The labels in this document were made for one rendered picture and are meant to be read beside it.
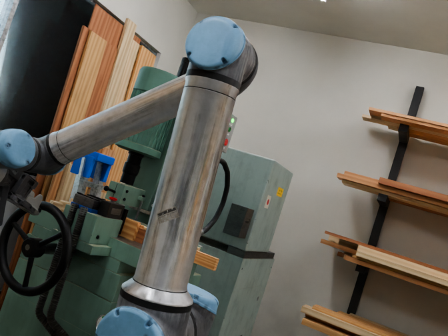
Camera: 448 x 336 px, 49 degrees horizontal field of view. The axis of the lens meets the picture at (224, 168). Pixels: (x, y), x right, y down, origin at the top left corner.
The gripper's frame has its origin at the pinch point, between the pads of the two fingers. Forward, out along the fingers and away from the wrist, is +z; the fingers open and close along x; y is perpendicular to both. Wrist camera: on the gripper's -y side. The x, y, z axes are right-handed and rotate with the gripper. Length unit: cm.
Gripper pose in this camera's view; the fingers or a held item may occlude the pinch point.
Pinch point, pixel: (34, 214)
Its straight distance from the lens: 156.8
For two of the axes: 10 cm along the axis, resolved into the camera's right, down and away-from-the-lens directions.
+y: 4.3, -8.3, 3.6
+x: -8.6, -2.5, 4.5
